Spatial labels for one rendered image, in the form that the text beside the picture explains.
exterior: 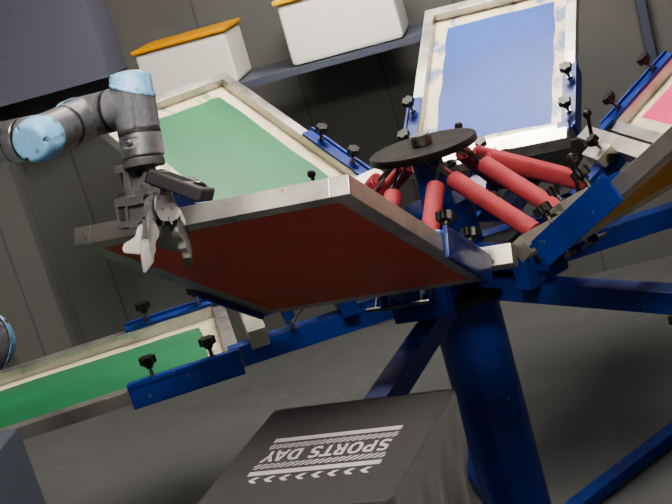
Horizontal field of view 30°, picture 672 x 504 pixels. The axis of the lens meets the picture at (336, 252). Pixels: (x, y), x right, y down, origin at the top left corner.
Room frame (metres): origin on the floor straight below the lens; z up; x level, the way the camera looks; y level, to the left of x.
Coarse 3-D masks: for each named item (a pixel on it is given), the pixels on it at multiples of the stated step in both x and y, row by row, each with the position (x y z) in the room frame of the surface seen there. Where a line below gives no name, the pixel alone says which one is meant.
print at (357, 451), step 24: (336, 432) 2.52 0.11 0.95; (360, 432) 2.48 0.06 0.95; (384, 432) 2.45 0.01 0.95; (264, 456) 2.50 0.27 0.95; (288, 456) 2.47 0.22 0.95; (312, 456) 2.43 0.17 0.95; (336, 456) 2.40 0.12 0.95; (360, 456) 2.36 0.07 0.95; (264, 480) 2.38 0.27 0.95; (288, 480) 2.35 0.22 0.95
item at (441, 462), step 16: (448, 400) 2.52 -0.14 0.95; (448, 416) 2.49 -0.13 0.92; (432, 432) 2.39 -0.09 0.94; (448, 432) 2.48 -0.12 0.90; (464, 432) 2.57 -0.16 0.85; (432, 448) 2.37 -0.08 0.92; (448, 448) 2.46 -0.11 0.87; (464, 448) 2.54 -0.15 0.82; (416, 464) 2.27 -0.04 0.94; (432, 464) 2.35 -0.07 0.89; (448, 464) 2.43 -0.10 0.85; (464, 464) 2.53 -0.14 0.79; (400, 480) 2.20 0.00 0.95; (416, 480) 2.25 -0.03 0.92; (432, 480) 2.33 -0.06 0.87; (448, 480) 2.42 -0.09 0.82; (464, 480) 2.49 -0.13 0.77; (400, 496) 2.17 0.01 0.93; (416, 496) 2.24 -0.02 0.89; (432, 496) 2.31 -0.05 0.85; (448, 496) 2.41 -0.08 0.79; (464, 496) 2.46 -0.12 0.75
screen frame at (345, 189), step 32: (256, 192) 2.23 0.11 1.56; (288, 192) 2.20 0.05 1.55; (320, 192) 2.17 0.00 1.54; (352, 192) 2.16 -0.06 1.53; (96, 224) 2.37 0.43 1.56; (192, 224) 2.27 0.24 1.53; (384, 224) 2.32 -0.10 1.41; (416, 224) 2.41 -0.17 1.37; (192, 288) 2.72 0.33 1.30; (416, 288) 2.80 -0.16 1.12
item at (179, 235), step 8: (176, 224) 2.16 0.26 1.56; (168, 232) 2.18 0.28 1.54; (176, 232) 2.16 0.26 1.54; (184, 232) 2.18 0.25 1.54; (160, 240) 2.20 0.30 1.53; (168, 240) 2.19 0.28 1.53; (176, 240) 2.17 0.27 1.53; (184, 240) 2.17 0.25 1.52; (168, 248) 2.20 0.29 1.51; (176, 248) 2.19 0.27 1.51; (184, 248) 2.17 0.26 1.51; (184, 256) 2.18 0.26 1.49
